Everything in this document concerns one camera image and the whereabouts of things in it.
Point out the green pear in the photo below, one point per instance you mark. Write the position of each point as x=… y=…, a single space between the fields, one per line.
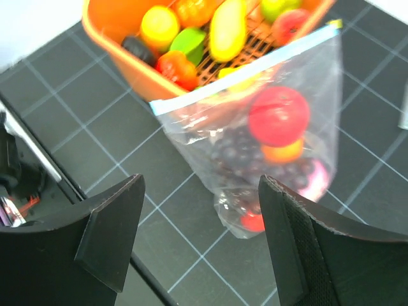
x=272 y=9

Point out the orange pumpkin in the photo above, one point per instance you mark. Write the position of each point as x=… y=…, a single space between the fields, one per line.
x=194 y=13

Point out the clear blue-zip bag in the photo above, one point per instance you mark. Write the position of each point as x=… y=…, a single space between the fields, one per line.
x=311 y=65

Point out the yellow orange lemon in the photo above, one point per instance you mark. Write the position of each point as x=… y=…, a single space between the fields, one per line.
x=159 y=27

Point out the pink peach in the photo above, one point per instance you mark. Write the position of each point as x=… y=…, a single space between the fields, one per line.
x=287 y=25

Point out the purple grape bunch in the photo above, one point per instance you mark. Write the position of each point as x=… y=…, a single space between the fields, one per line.
x=238 y=160

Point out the black grid mat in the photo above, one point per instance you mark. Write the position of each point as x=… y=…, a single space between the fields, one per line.
x=75 y=100

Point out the orange plastic basket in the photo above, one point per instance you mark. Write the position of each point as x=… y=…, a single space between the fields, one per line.
x=107 y=23

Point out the dark purple eggplant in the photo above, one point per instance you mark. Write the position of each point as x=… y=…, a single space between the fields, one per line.
x=136 y=47

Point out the purple onion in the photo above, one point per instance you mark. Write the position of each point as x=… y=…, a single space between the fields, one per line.
x=318 y=182

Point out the red apple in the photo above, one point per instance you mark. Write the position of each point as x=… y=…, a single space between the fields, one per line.
x=253 y=222
x=278 y=116

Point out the green pepper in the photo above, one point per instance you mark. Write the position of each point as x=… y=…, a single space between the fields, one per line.
x=190 y=42

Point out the red orange tomato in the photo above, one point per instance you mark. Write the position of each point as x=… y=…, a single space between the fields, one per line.
x=175 y=66

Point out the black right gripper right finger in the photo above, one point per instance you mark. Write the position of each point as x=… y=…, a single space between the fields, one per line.
x=320 y=257

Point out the orange fruit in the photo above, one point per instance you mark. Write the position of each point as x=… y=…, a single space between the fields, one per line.
x=284 y=154

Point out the yellow mango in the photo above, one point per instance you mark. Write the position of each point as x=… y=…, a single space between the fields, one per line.
x=228 y=30

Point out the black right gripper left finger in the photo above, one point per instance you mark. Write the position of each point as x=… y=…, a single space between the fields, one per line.
x=77 y=256

